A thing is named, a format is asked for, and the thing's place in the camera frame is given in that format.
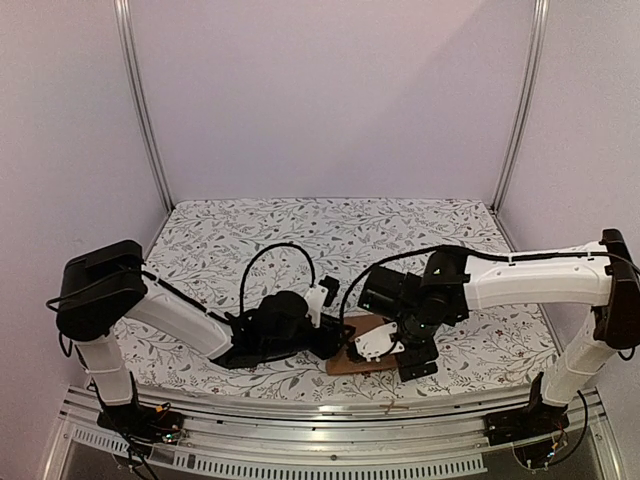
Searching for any small wooden stick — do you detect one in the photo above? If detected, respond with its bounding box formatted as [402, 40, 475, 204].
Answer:
[380, 399, 409, 415]

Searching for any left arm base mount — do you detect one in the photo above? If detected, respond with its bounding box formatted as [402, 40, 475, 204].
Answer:
[97, 400, 185, 444]

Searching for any aluminium front rail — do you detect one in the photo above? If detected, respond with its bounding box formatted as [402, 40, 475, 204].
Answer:
[42, 384, 626, 480]

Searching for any floral patterned table mat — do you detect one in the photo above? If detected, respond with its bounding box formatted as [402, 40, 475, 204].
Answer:
[116, 198, 557, 403]

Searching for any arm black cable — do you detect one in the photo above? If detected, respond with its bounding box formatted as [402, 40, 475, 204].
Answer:
[238, 242, 317, 316]
[339, 244, 611, 331]

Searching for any right aluminium frame post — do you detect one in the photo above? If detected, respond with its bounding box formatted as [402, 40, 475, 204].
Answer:
[490, 0, 550, 216]

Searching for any left aluminium frame post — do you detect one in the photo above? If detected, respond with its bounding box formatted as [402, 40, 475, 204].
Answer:
[113, 0, 175, 213]

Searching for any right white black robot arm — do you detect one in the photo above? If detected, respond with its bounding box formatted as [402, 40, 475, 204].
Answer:
[349, 229, 639, 436]

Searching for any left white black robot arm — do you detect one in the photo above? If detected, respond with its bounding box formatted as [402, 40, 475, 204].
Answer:
[46, 240, 354, 434]

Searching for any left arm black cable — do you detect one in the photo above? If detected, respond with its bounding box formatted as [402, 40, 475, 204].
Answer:
[238, 242, 317, 316]

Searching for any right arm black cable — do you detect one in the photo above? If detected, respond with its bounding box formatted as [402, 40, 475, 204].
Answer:
[339, 244, 611, 331]

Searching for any aluminium frame post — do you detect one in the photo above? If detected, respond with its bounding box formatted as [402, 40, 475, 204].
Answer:
[490, 0, 550, 216]
[113, 0, 175, 213]

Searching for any brown cardboard box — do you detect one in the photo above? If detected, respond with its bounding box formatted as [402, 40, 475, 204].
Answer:
[325, 315, 398, 376]

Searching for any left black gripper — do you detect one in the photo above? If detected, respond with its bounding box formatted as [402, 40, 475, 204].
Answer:
[262, 315, 354, 362]

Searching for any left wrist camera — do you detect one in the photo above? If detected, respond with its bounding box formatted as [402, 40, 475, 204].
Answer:
[304, 275, 340, 328]

